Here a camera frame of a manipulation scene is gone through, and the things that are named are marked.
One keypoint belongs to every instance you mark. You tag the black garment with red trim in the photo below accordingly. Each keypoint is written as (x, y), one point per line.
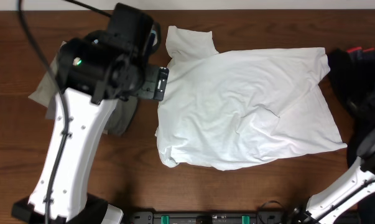
(352, 78)

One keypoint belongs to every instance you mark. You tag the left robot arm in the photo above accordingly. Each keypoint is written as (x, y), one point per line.
(92, 75)

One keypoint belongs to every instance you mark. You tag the beige folded garment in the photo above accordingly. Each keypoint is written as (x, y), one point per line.
(44, 91)

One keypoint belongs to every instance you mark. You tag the grey folded shorts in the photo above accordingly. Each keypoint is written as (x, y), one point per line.
(120, 118)

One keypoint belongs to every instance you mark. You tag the white t-shirt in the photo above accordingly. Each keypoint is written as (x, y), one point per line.
(242, 108)

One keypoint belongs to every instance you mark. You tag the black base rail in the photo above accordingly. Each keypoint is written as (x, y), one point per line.
(148, 217)

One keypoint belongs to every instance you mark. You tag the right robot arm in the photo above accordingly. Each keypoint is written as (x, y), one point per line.
(358, 182)

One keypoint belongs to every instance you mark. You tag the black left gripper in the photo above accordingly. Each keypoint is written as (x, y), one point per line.
(160, 83)

